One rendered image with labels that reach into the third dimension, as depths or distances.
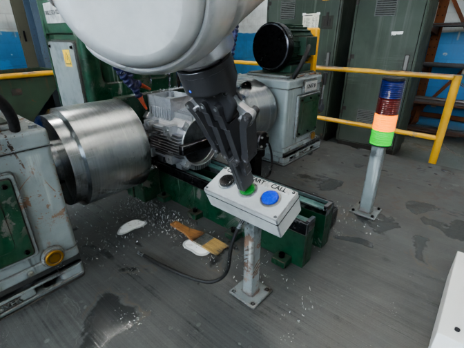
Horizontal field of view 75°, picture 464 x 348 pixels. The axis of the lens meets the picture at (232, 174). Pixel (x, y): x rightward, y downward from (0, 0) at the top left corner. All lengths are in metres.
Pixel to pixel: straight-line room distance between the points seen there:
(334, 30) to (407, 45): 0.80
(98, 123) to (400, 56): 3.38
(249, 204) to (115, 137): 0.39
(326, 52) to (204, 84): 3.68
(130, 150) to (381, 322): 0.67
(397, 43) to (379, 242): 3.05
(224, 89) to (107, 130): 0.44
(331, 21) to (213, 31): 3.89
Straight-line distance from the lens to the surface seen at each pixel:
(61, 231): 0.77
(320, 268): 0.81
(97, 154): 0.75
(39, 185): 0.71
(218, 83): 0.39
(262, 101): 1.15
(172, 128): 0.92
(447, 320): 0.68
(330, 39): 4.04
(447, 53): 5.65
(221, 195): 0.56
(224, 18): 0.17
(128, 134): 0.79
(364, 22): 3.91
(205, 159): 1.01
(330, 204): 0.81
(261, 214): 0.51
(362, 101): 3.93
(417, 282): 0.86
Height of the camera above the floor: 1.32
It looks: 25 degrees down
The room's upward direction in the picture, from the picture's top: straight up
